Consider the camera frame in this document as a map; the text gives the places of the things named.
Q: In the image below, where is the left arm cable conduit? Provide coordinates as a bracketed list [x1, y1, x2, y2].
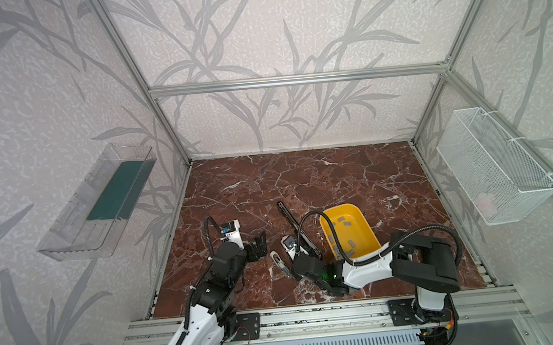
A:
[135, 214, 231, 345]

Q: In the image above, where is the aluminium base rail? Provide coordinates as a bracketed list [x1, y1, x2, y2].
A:
[123, 286, 532, 345]

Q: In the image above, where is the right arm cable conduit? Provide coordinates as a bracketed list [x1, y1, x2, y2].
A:
[293, 198, 466, 282]

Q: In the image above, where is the aluminium frame corner post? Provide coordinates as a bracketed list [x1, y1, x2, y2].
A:
[86, 0, 192, 166]

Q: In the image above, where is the white slotted cable duct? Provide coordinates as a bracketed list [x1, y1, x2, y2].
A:
[252, 321, 520, 345]

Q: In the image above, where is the white wire wall basket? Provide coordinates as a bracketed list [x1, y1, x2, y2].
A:
[437, 107, 553, 226]

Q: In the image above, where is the yellow plastic tray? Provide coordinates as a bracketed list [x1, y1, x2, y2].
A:
[324, 203, 382, 259]

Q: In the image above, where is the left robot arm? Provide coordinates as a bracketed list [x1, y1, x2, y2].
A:
[167, 232, 268, 345]

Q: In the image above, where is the clear plastic wall bin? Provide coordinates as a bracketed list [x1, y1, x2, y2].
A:
[37, 143, 157, 262]

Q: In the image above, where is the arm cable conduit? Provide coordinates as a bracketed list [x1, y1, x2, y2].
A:
[135, 214, 231, 345]
[293, 198, 466, 282]

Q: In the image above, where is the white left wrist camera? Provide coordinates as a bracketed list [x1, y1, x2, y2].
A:
[220, 220, 245, 249]

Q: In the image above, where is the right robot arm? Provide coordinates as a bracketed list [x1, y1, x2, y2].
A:
[286, 225, 464, 314]

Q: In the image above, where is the beige white stapler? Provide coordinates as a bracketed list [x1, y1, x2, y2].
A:
[270, 251, 292, 279]

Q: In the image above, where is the aluminium frame crossbar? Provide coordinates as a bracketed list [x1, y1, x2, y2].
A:
[149, 63, 448, 99]

